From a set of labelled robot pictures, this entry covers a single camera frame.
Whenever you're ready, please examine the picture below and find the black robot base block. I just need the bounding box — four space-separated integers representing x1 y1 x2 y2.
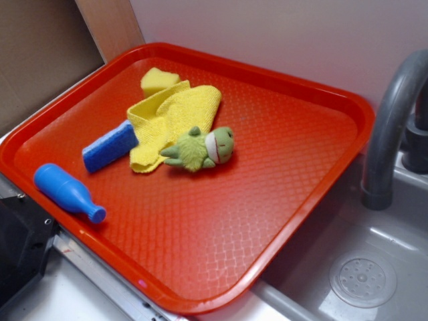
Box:
1 196 58 310

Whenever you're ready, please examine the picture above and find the blue sponge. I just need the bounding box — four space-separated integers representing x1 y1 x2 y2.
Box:
82 120 138 173

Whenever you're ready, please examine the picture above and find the yellow sponge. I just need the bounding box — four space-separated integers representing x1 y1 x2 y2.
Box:
140 68 181 98

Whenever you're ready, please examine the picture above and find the green plush toy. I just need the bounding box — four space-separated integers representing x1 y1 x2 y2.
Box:
160 126 235 173

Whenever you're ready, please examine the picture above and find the yellow cloth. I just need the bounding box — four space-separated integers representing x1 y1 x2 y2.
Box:
127 80 222 173

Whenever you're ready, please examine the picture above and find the red plastic tray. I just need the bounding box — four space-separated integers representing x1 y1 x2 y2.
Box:
1 43 375 315

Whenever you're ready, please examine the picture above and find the blue plastic bottle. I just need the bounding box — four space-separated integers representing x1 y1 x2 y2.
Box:
33 163 106 224

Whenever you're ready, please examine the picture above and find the wooden board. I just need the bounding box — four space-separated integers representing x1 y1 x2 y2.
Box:
76 0 145 63

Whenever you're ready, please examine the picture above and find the grey plastic sink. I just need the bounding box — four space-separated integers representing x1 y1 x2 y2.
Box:
252 152 428 321

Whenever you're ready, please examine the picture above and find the sink drain strainer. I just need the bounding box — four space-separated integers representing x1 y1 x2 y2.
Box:
329 250 397 308

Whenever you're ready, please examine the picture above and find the grey faucet spout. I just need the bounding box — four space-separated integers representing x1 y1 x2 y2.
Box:
361 49 427 210

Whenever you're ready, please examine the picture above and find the cardboard panel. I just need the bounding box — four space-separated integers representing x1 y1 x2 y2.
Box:
1 1 104 134

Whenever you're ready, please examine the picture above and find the dark faucet handle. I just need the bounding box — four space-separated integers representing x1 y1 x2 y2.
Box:
402 81 427 175

